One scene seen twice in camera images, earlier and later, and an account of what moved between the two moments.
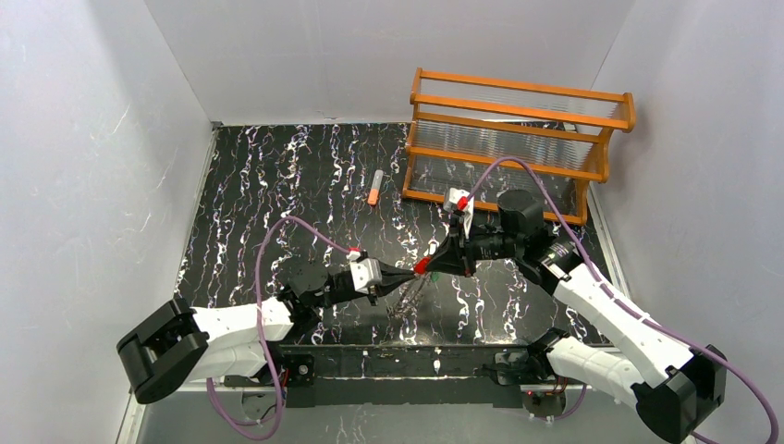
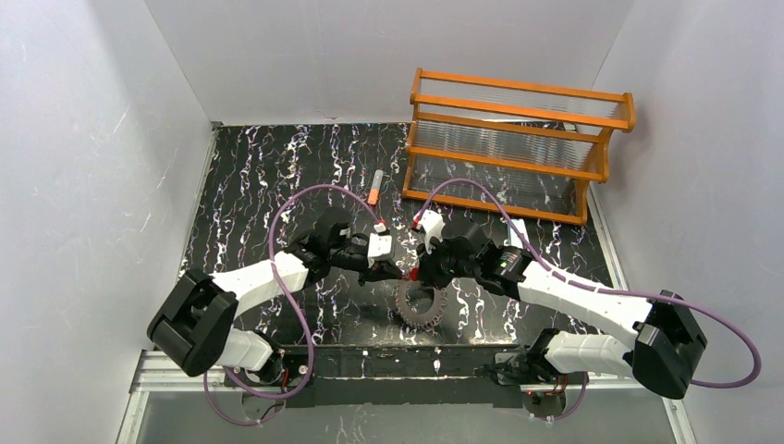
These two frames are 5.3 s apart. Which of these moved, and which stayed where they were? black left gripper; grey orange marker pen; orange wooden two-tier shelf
Moved: black left gripper
Stayed: grey orange marker pen; orange wooden two-tier shelf
